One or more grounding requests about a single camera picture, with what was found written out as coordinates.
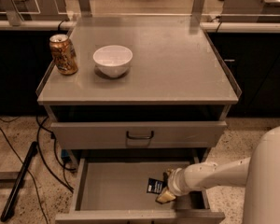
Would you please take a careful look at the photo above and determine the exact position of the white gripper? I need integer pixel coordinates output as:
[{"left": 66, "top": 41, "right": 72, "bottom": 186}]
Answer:
[{"left": 156, "top": 168, "right": 194, "bottom": 204}]

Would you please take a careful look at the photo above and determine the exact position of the background grey table right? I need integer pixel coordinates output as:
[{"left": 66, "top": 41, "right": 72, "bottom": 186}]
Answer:
[{"left": 220, "top": 0, "right": 280, "bottom": 23}]

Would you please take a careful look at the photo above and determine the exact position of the black bar on floor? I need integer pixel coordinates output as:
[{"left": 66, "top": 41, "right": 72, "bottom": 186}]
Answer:
[{"left": 0, "top": 142, "right": 37, "bottom": 222}]

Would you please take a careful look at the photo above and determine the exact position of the grey metal drawer cabinet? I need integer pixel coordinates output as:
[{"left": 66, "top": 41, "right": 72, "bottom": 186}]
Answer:
[{"left": 35, "top": 15, "right": 243, "bottom": 224}]

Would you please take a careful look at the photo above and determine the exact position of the white ceramic bowl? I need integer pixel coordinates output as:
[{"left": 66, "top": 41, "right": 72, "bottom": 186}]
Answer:
[{"left": 92, "top": 45, "right": 133, "bottom": 78}]

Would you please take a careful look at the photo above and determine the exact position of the white horizontal rail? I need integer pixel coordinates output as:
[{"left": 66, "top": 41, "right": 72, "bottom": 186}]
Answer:
[{"left": 0, "top": 21, "right": 280, "bottom": 34}]

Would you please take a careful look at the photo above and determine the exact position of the black floor cable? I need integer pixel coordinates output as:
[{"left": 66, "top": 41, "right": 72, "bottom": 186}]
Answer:
[
  {"left": 35, "top": 115, "right": 77, "bottom": 194},
  {"left": 0, "top": 119, "right": 50, "bottom": 224}
]

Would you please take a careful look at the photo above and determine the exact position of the open grey middle drawer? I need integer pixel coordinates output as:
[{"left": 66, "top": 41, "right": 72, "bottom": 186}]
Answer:
[{"left": 55, "top": 148, "right": 225, "bottom": 224}]

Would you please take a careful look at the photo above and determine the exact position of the closed grey top drawer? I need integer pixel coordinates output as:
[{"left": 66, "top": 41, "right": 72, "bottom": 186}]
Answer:
[{"left": 51, "top": 121, "right": 227, "bottom": 149}]

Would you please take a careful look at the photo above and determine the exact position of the gold soda can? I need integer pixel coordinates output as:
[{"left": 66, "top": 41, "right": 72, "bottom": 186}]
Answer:
[{"left": 49, "top": 34, "right": 78, "bottom": 76}]

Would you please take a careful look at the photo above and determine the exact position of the middle grey upright post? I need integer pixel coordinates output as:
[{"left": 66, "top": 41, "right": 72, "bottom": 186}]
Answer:
[{"left": 78, "top": 0, "right": 91, "bottom": 17}]

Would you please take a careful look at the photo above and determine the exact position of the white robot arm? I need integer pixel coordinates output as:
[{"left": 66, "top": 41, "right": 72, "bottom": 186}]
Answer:
[{"left": 157, "top": 126, "right": 280, "bottom": 224}]

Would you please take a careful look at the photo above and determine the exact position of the black drawer handle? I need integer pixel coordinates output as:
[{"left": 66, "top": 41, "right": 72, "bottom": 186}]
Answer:
[{"left": 126, "top": 131, "right": 154, "bottom": 140}]

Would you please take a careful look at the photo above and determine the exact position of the dark blue rxbar wrapper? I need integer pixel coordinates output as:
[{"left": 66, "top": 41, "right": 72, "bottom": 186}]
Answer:
[{"left": 147, "top": 178, "right": 164, "bottom": 194}]

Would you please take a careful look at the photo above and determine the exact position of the left grey upright post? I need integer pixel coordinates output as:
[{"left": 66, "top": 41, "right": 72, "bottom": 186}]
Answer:
[{"left": 0, "top": 0, "right": 22, "bottom": 26}]

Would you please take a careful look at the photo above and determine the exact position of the right grey upright post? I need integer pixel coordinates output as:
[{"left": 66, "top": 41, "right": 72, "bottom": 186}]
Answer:
[{"left": 191, "top": 0, "right": 205, "bottom": 17}]

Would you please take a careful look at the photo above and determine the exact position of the grey upright post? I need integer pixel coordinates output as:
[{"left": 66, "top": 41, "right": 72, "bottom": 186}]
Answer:
[
  {"left": 78, "top": 0, "right": 91, "bottom": 17},
  {"left": 0, "top": 0, "right": 22, "bottom": 26},
  {"left": 191, "top": 0, "right": 205, "bottom": 17}
]

